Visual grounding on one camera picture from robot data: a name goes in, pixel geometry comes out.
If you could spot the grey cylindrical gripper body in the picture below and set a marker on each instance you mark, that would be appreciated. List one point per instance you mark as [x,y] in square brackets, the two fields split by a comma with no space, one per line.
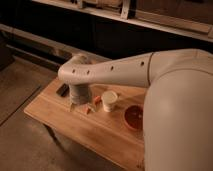
[80,94]

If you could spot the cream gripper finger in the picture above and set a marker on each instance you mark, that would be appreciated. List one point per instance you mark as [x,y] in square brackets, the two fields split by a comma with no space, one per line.
[71,107]
[91,107]

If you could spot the red ceramic bowl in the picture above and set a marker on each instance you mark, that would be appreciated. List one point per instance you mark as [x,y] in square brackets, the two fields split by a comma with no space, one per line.
[133,117]

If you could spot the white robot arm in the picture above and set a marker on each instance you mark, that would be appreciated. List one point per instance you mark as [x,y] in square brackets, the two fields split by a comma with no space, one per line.
[178,106]

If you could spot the orange carrot toy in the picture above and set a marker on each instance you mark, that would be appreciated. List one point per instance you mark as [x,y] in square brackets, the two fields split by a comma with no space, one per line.
[96,100]

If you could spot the black rectangular block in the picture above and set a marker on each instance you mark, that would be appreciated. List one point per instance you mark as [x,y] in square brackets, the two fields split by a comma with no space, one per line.
[62,90]

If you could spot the white paper cup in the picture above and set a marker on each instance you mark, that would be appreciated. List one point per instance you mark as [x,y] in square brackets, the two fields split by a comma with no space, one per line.
[109,99]

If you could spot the wooden table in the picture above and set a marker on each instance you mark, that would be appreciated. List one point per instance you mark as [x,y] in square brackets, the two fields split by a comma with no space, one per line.
[104,133]

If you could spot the wooden shelf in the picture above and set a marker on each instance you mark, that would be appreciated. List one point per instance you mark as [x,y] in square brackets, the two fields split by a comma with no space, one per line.
[190,18]

